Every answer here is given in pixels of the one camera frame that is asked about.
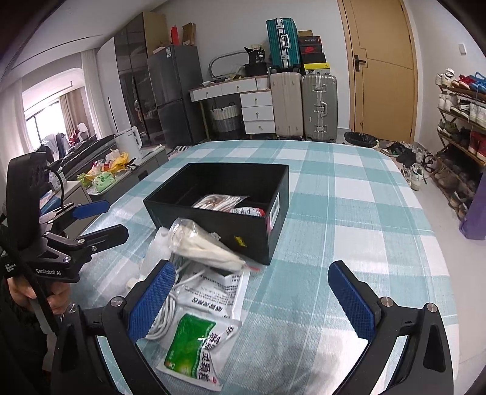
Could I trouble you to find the white side cabinet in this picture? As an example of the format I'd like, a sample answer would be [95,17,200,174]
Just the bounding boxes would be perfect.
[40,178,94,244]

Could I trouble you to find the yellow plastic bag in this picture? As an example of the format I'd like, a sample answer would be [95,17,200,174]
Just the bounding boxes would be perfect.
[109,152,130,172]

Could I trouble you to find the curved metal frame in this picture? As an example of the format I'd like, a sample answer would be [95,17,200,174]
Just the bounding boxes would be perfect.
[208,50,250,81]

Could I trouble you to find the brown curtain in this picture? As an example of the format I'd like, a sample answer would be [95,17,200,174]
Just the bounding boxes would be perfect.
[59,89,90,138]

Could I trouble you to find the red and white clothes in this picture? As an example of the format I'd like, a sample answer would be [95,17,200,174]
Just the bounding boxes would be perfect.
[68,122,89,146]

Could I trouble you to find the black cardboard box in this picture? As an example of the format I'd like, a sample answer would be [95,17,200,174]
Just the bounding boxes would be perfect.
[143,163,290,266]

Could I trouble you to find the white and red packet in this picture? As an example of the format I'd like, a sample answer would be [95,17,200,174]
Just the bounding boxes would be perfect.
[230,206,266,217]

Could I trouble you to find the person's left hand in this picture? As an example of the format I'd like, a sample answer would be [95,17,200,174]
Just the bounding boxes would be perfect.
[8,279,73,317]

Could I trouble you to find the clear bag of white sticks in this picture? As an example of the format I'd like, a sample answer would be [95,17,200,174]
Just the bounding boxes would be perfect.
[168,218,261,273]

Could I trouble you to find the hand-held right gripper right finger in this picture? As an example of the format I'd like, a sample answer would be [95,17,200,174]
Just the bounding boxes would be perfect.
[327,260,454,395]

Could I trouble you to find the white wardrobe panel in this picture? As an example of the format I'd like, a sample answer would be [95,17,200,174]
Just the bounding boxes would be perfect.
[97,37,121,138]

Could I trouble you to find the green and white medicine packet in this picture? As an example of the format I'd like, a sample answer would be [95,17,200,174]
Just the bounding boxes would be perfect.
[156,308,243,392]

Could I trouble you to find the grey low cabinet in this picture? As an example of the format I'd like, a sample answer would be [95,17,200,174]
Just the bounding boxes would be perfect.
[87,146,170,204]

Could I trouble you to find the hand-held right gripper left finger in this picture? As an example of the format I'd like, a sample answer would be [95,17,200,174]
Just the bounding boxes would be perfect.
[51,259,179,395]

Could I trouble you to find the white kettle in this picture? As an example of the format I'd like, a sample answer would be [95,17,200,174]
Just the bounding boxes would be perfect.
[114,127,143,160]

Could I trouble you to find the white curtain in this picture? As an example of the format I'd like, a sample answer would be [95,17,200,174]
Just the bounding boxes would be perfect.
[81,49,100,139]

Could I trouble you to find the shoe rack with shoes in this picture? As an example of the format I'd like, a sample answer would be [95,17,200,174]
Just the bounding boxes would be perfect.
[435,68,486,221]

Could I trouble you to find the dark glass cabinet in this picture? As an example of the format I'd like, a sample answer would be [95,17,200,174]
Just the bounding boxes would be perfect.
[114,11,170,139]

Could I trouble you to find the translucent white plastic bag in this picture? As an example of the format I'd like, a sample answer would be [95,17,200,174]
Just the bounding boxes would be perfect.
[127,227,179,291]

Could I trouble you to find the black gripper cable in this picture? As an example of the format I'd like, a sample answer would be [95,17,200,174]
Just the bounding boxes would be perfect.
[43,166,65,208]

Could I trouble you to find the white charging cable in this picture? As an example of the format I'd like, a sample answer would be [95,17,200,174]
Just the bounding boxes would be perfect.
[146,262,199,340]

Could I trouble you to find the wooden shoe rack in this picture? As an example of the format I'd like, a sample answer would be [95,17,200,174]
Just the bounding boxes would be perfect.
[435,70,486,222]

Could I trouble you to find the woven laundry basket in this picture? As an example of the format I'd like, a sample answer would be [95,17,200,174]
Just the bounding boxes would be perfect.
[210,102,242,132]

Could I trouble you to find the green snack packet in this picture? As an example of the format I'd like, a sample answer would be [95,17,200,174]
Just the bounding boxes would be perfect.
[92,171,117,191]

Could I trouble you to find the beige suitcase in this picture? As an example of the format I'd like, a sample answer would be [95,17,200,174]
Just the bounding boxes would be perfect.
[269,72,305,139]

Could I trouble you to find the black bag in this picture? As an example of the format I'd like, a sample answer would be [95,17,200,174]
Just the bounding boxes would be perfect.
[244,46,269,77]

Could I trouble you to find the white desk with drawers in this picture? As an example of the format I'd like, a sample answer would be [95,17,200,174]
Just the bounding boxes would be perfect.
[189,75,276,136]

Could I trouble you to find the teal checked tablecloth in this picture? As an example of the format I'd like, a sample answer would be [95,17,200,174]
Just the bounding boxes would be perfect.
[70,140,462,395]

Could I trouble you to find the teal suitcase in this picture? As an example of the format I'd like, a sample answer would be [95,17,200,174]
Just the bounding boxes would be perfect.
[266,18,303,71]

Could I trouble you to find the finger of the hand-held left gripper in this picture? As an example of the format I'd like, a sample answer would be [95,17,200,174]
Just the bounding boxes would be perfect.
[43,224,130,263]
[40,201,111,228]

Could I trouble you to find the wooden door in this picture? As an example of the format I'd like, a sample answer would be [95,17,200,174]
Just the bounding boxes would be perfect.
[337,0,419,146]

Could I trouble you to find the black ribbed object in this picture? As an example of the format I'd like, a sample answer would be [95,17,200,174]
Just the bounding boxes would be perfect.
[49,133,119,180]

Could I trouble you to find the black trash bin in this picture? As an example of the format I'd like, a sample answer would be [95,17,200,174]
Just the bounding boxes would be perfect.
[344,131,381,149]

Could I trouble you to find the scattered loose shoes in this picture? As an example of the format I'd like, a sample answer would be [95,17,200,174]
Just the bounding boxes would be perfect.
[380,140,438,191]

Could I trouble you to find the grey refrigerator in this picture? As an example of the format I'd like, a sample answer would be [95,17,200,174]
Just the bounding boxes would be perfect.
[147,45,206,145]

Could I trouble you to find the hanging clothes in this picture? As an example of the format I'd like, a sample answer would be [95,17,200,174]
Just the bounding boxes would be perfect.
[39,131,70,157]

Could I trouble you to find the purple cloth bag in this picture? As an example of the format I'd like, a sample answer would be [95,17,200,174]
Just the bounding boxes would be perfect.
[459,190,486,241]

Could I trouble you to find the silver suitcase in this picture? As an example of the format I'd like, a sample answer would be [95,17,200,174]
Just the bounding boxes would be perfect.
[301,74,338,143]

